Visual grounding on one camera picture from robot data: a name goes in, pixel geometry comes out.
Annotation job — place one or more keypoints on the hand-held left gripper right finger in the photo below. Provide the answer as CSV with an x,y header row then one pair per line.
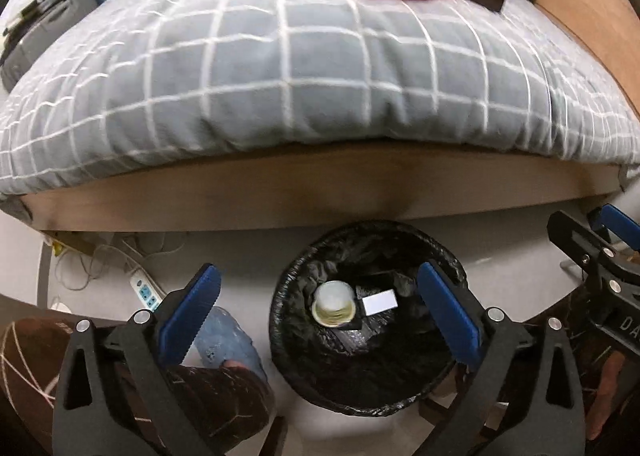
x,y
447,311

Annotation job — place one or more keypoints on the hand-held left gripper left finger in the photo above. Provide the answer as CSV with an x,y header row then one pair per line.
x,y
192,306

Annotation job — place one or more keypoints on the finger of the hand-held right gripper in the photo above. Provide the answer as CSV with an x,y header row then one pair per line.
x,y
620,228
590,251

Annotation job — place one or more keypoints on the bin with black liner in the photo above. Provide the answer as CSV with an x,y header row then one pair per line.
x,y
380,376

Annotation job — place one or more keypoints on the yellow yogurt cup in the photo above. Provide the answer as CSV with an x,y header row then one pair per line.
x,y
332,303

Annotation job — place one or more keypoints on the person's right hand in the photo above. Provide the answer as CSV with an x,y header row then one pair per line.
x,y
605,396

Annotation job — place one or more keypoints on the blue slipper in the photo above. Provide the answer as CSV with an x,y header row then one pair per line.
x,y
225,336

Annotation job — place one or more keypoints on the person's right leg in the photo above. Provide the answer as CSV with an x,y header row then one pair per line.
x,y
580,336

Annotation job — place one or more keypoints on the white power strip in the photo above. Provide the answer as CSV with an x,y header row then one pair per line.
x,y
145,293

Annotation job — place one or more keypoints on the grey suitcase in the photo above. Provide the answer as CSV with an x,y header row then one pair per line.
x,y
45,31

